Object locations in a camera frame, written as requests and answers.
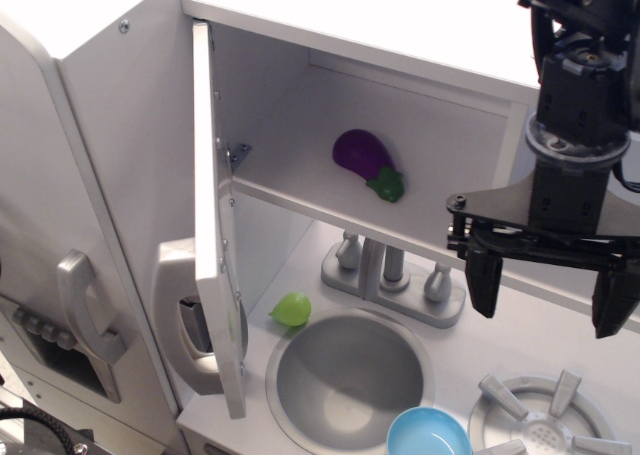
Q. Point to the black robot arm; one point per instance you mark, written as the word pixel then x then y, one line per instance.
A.
pixel 587 58

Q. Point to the grey fridge door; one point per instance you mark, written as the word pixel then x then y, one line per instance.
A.
pixel 51 203

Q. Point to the silver sink bowl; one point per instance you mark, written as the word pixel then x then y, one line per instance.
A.
pixel 336 384

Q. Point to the grey stove burner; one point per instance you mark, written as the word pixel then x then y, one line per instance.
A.
pixel 538 415

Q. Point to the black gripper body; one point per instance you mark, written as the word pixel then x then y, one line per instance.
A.
pixel 563 213

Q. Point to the green toy pear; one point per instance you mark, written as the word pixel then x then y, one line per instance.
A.
pixel 293 309

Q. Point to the grey toy phone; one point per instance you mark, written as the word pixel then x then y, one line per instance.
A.
pixel 175 294

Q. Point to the grey ice dispenser panel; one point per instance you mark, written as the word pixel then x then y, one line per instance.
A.
pixel 41 346

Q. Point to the white microwave door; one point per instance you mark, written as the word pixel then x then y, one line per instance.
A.
pixel 215 276

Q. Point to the purple toy eggplant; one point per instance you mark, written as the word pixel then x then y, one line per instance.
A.
pixel 361 152

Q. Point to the blue plastic bowl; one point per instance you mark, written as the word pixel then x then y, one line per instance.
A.
pixel 426 430

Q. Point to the white toy kitchen cabinet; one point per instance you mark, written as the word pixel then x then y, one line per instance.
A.
pixel 445 85

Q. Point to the grey toy faucet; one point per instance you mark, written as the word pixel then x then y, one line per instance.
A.
pixel 380 274

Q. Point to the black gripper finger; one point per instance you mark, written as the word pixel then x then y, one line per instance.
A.
pixel 615 298
pixel 483 274

